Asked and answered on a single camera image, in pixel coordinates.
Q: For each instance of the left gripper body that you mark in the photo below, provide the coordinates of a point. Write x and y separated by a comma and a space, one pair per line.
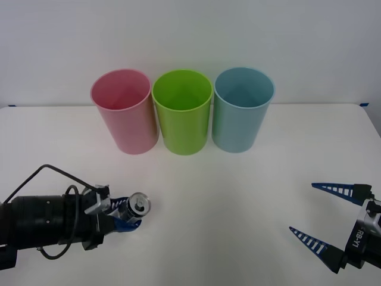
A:
95, 229

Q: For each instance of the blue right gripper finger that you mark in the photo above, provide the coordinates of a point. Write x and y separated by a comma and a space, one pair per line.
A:
333, 256
361, 193

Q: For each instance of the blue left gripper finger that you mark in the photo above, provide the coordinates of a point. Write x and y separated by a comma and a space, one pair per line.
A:
119, 202
126, 227

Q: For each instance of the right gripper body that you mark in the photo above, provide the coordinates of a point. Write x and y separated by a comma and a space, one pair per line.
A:
364, 253

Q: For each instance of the black and silver drink can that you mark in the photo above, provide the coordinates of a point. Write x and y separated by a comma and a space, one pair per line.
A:
140, 205

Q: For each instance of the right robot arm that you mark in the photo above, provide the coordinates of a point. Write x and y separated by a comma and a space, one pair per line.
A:
373, 219

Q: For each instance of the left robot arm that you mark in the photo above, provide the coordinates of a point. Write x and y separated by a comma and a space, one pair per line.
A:
38, 217

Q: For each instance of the pink plastic bin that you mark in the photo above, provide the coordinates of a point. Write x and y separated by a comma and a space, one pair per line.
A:
131, 131

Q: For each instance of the green plastic bin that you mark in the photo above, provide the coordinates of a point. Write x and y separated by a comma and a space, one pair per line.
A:
184, 131

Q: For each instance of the pale blue plastic bin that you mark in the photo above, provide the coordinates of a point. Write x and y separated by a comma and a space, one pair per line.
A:
238, 128

